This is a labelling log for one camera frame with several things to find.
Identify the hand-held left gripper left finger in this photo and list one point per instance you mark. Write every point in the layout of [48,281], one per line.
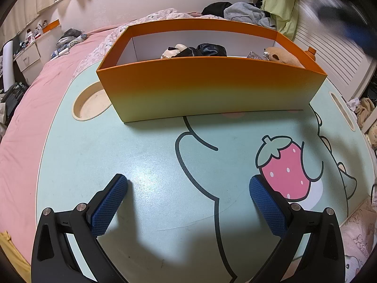
[109,209]

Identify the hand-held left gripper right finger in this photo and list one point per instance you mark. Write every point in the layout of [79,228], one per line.
[268,209]

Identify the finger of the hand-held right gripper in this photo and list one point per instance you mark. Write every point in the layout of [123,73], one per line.
[355,34]

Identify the brown plush toy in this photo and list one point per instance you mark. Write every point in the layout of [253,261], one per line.
[284,56]

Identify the clear wine glass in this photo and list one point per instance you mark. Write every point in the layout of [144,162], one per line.
[255,55]

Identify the orange cardboard box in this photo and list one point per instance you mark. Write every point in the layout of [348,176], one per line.
[206,88]

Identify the black satin cloth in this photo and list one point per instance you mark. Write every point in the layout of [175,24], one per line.
[210,50]

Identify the cream cartoon figurine toy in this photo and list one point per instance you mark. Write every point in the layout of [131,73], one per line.
[173,51]

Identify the orange bottle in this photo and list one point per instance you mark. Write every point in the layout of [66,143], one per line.
[310,54]

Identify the beige plush toy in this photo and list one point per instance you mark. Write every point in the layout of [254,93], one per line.
[366,109]

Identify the yellow-green cloth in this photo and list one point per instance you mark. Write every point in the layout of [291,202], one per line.
[279,6]

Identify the pink floral pillow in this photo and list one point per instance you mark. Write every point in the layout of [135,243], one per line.
[359,235]

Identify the yellow cloth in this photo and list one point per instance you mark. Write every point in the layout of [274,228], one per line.
[11,256]

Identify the grey garment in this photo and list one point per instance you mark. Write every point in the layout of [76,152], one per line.
[247,13]

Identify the pink bed sheet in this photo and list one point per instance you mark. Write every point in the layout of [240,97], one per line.
[35,123]

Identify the black garment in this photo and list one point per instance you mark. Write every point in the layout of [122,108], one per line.
[216,8]

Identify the black bag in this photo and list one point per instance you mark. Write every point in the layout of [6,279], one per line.
[13,98]

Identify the pink floral blanket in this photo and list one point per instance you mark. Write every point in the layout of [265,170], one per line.
[100,47]

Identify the pile of patterned pouches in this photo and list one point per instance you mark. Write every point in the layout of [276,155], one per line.
[69,42]

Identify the white bedside cabinet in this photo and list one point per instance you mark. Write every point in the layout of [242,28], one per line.
[28,57]

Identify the white paper roll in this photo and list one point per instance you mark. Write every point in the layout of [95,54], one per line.
[8,64]

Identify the orange box lid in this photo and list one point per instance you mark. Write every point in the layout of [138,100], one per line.
[50,26]

